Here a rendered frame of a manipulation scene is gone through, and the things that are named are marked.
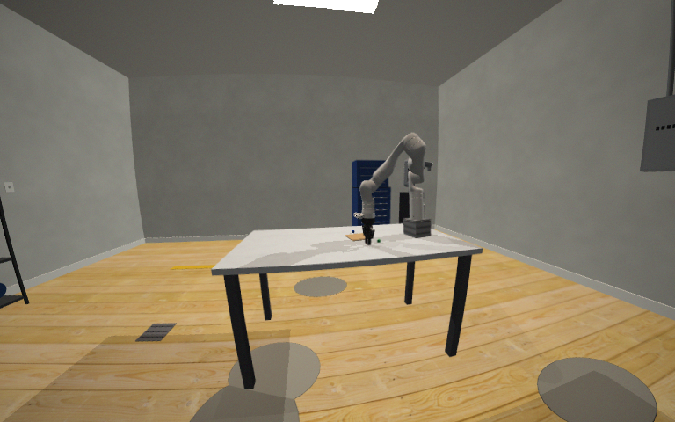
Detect tan flat mat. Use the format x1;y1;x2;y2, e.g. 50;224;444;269
345;233;365;241

